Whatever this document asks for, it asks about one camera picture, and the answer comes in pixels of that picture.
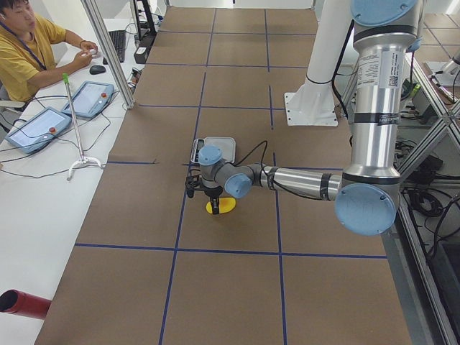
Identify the yellow mango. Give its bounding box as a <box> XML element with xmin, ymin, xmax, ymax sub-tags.
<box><xmin>206</xmin><ymin>197</ymin><xmax>236</xmax><ymax>215</ymax></box>

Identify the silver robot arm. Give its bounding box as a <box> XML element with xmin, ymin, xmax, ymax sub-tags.
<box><xmin>185</xmin><ymin>1</ymin><xmax>424</xmax><ymax>236</ymax></box>

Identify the black keyboard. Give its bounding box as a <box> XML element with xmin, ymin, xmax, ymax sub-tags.
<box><xmin>109</xmin><ymin>30</ymin><xmax>126</xmax><ymax>63</ymax></box>

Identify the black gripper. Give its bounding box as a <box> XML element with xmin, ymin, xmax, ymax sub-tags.
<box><xmin>185</xmin><ymin>174</ymin><xmax>223</xmax><ymax>215</ymax></box>

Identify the silver digital kitchen scale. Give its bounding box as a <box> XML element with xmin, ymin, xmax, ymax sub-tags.
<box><xmin>190</xmin><ymin>137</ymin><xmax>236</xmax><ymax>164</ymax></box>

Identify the aluminium frame post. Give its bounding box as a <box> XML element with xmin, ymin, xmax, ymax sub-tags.
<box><xmin>80</xmin><ymin>0</ymin><xmax>134</xmax><ymax>109</ymax></box>

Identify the person in yellow shirt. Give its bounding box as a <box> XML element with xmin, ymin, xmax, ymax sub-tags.
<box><xmin>1</xmin><ymin>1</ymin><xmax>98</xmax><ymax>102</ymax></box>

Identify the blue teach pendant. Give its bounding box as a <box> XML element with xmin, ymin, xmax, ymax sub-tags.
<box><xmin>6</xmin><ymin>107</ymin><xmax>71</xmax><ymax>154</ymax></box>
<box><xmin>70</xmin><ymin>80</ymin><xmax>114</xmax><ymax>119</ymax></box>

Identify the blue teach pendant near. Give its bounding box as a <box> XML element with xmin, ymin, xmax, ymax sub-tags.
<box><xmin>6</xmin><ymin>107</ymin><xmax>71</xmax><ymax>154</ymax></box>

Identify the blue teach pendant far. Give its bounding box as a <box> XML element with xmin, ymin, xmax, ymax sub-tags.
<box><xmin>70</xmin><ymin>80</ymin><xmax>114</xmax><ymax>119</ymax></box>

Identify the grey stick with green tip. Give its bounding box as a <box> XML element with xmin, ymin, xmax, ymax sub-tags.
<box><xmin>63</xmin><ymin>73</ymin><xmax>104</xmax><ymax>182</ymax></box>

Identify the black computer mouse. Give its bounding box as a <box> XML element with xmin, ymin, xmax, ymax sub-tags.
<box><xmin>89</xmin><ymin>65</ymin><xmax>106</xmax><ymax>75</ymax></box>

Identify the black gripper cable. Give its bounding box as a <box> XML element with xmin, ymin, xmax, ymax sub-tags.
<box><xmin>235</xmin><ymin>140</ymin><xmax>269</xmax><ymax>168</ymax></box>

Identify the red cylinder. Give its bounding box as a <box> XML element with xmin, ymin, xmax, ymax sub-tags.
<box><xmin>1</xmin><ymin>290</ymin><xmax>51</xmax><ymax>320</ymax></box>

